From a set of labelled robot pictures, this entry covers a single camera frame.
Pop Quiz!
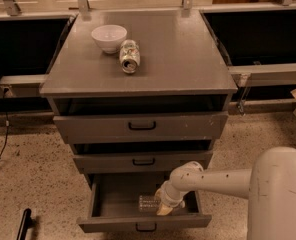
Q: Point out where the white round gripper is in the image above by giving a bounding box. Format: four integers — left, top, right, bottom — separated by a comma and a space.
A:
154, 180, 187, 216

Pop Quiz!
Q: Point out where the clear plastic water bottle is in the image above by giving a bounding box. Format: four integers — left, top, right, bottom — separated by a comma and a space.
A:
137, 194, 186, 213

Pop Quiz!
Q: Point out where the green white drink can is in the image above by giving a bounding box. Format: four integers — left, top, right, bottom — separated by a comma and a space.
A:
119, 39, 140, 74

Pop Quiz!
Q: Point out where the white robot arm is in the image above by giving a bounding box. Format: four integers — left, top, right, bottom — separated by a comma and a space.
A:
156, 147, 296, 240

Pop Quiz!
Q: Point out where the grey middle drawer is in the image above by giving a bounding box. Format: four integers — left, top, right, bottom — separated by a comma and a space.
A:
73, 150, 213, 174

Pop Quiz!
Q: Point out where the grey drawer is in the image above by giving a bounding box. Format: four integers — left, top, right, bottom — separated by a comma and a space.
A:
54, 112, 228, 144
73, 150, 213, 174
77, 172, 211, 233

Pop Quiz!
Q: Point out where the grey bottom drawer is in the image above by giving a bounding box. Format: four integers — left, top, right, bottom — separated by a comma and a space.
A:
77, 172, 211, 233

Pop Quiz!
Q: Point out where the grey top drawer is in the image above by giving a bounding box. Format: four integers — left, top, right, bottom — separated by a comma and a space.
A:
54, 112, 228, 144

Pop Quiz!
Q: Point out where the grey drawer cabinet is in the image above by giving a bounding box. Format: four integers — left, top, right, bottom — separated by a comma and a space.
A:
39, 8, 238, 185

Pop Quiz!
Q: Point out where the white ceramic bowl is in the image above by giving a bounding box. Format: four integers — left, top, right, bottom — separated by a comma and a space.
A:
91, 25, 127, 54

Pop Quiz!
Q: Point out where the black handle bar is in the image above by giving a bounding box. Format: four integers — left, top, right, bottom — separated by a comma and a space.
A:
16, 208, 32, 240

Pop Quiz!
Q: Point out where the metal bracket under rail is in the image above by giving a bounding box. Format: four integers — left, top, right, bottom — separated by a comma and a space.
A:
237, 74, 251, 115

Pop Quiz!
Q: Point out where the black power cable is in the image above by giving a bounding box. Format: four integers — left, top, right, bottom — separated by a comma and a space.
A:
0, 87, 12, 177

